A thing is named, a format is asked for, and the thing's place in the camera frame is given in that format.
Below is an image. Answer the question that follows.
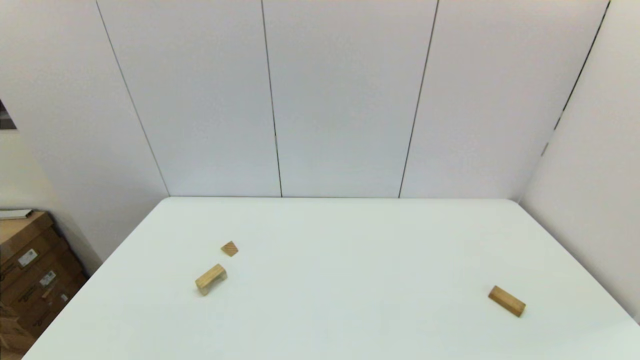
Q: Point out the arched wooden building block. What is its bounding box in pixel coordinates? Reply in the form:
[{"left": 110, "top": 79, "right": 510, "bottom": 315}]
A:
[{"left": 195, "top": 263, "right": 228, "bottom": 297}]

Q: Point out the cardboard box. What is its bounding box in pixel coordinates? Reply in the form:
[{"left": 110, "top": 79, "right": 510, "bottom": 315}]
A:
[
  {"left": 0, "top": 300, "right": 39, "bottom": 360},
  {"left": 0, "top": 245, "right": 91, "bottom": 341},
  {"left": 0, "top": 211, "right": 68, "bottom": 276}
]

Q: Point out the dark framed wall panel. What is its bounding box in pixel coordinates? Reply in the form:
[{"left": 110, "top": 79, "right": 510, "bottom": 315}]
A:
[{"left": 0, "top": 99, "right": 17, "bottom": 131}]

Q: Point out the rectangular wooden building block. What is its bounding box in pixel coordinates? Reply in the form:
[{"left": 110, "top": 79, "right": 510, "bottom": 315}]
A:
[{"left": 488, "top": 285, "right": 527, "bottom": 318}]

